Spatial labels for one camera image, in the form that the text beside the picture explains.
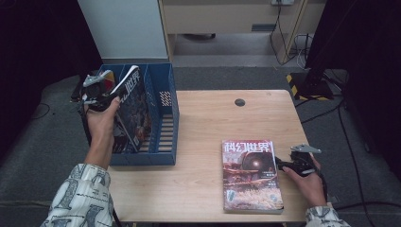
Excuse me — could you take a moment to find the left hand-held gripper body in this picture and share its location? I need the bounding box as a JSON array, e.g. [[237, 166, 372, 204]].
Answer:
[[80, 69, 119, 114]]

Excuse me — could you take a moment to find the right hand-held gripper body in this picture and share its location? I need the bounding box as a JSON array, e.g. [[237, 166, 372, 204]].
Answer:
[[288, 144, 323, 177]]

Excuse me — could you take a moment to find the dark blue cover magazine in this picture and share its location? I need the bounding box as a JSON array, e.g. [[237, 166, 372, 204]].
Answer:
[[108, 64, 153, 154]]

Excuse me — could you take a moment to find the red cover magazine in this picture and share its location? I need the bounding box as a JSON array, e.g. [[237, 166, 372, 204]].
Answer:
[[221, 139, 285, 213]]

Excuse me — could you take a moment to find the blue plastic file rack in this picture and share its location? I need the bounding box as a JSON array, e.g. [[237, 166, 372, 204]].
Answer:
[[94, 61, 181, 167]]

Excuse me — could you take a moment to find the person's right hand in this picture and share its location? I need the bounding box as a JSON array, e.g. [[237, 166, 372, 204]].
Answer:
[[282, 154, 327, 207]]

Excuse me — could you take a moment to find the person's left hand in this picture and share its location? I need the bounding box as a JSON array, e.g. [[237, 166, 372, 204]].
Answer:
[[85, 96, 121, 149]]

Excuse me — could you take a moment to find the black stand base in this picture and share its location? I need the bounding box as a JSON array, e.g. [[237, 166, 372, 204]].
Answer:
[[69, 77, 85, 103]]

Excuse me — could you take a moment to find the white cabinet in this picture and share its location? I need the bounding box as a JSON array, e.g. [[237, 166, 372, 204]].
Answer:
[[77, 0, 169, 61]]

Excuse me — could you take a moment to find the dark curtain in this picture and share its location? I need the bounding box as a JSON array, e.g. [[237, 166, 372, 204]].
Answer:
[[0, 0, 103, 159], [315, 0, 401, 171]]

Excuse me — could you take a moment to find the black stand with hazard tape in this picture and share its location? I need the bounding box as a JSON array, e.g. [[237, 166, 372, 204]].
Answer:
[[286, 46, 335, 102]]

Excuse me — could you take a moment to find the light wooden desk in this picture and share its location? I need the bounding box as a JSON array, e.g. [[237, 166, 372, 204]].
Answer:
[[157, 0, 325, 65]]

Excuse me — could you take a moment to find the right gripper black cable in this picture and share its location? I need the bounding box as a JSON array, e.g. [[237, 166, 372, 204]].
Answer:
[[315, 168, 329, 202]]

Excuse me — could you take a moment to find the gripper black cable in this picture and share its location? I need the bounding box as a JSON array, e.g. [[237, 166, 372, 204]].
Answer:
[[315, 168, 329, 202], [78, 94, 93, 145]]

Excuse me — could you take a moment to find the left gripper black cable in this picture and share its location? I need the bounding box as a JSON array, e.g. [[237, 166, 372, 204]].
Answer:
[[78, 94, 93, 145]]

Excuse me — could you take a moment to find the short black floor cable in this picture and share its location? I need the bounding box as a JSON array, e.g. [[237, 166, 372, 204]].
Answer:
[[296, 97, 344, 125]]

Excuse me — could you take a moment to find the thin black floor cable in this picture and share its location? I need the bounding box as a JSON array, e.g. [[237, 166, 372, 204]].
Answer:
[[29, 102, 51, 121]]

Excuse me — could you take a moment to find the long black floor cable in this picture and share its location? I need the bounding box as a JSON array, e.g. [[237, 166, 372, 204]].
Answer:
[[334, 100, 401, 212]]

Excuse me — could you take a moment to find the white floor cable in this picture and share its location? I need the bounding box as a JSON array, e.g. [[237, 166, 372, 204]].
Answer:
[[292, 32, 313, 69]]

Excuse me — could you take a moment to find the black hanging power cable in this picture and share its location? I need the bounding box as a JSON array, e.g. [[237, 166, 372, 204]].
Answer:
[[269, 4, 299, 67]]

